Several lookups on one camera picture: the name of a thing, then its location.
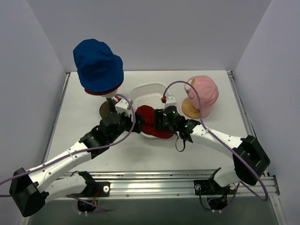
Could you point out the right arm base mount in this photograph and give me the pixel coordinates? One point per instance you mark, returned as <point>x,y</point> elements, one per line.
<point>213,197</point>

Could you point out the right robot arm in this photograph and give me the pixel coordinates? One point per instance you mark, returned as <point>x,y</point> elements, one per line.
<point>249,159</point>

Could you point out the dark round mannequin stand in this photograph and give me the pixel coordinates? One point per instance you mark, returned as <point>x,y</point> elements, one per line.
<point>108,106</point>

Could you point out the dark red bucket hat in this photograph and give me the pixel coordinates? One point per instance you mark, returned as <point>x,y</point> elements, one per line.
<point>96,93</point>

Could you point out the wooden hat stand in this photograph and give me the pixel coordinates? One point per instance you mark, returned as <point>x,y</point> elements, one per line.
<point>191,108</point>

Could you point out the blue bucket hat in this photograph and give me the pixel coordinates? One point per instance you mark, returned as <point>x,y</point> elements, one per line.
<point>98,68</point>

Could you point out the red cap with strap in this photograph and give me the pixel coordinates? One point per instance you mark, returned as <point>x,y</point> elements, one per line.
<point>148,114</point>

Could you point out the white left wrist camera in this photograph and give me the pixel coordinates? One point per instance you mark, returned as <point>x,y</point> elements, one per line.
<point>124,107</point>

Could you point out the white plastic basket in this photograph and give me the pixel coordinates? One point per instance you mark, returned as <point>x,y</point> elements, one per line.
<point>148,94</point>

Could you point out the aluminium rail frame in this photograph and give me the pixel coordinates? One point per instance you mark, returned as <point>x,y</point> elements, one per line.
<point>139,166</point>

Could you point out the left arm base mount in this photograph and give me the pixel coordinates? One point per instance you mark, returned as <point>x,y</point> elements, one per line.
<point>94,192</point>

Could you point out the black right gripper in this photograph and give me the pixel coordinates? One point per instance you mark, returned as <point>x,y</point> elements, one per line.
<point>158,119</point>

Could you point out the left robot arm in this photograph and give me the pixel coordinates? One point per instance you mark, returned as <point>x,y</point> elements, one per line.
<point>32,189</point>

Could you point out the pink baseball cap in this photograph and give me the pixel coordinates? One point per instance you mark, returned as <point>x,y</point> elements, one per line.
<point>206,92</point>

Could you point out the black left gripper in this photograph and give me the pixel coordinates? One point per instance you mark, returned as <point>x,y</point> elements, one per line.
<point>138,122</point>

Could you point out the cream mannequin head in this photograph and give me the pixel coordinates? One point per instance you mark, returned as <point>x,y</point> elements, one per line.
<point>110,93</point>

